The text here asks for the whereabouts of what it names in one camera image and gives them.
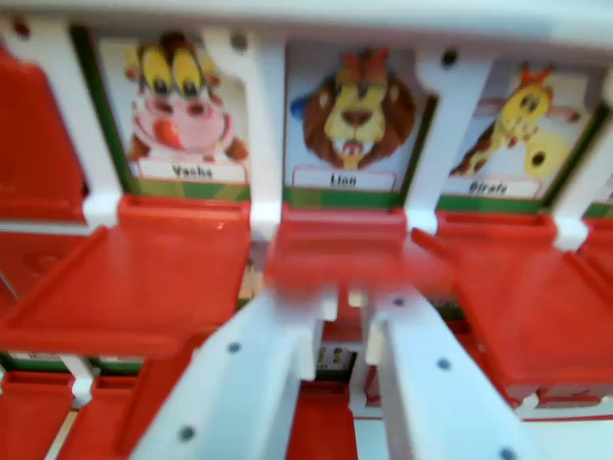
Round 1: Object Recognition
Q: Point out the red flap below cow card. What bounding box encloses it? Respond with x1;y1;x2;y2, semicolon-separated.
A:
0;194;254;358

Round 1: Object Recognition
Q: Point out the giraffe picture card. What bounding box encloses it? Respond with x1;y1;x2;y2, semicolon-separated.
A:
436;59;608;215

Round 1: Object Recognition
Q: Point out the red and white game board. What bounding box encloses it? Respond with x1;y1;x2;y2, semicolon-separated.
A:
0;0;613;460

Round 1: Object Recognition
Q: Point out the cow picture card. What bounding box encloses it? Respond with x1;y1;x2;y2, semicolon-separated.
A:
70;27;254;201

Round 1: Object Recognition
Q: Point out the red flap below giraffe card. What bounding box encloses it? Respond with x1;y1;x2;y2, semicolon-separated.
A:
410;210;613;390

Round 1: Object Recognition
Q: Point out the red flap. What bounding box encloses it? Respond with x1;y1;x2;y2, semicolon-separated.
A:
0;194;254;358
410;210;613;390
262;202;457;294

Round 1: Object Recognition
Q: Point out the lion picture card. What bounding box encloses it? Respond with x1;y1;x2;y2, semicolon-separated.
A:
282;44;440;210

